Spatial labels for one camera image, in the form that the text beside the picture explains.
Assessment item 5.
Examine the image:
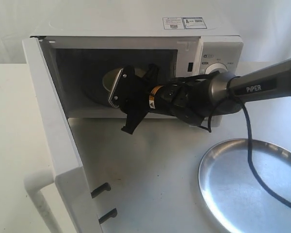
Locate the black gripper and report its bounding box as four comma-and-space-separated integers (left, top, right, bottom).
119, 64, 172, 134

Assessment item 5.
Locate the white microwave door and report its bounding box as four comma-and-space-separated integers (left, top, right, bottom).
23, 37, 117, 233

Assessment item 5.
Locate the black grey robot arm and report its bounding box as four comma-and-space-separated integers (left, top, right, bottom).
108, 58, 291, 134

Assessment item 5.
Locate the white microwave oven body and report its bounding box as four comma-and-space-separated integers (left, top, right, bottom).
30, 17, 243, 119

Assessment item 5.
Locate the blue white warning sticker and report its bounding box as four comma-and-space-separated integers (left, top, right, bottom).
162, 17, 207, 30

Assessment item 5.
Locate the upper white control knob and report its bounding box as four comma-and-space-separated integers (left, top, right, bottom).
205, 63, 227, 74

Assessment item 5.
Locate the round steel plate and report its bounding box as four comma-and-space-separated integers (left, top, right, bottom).
198, 138, 291, 233

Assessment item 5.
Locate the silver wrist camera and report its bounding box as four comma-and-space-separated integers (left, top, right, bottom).
108, 66, 135, 109

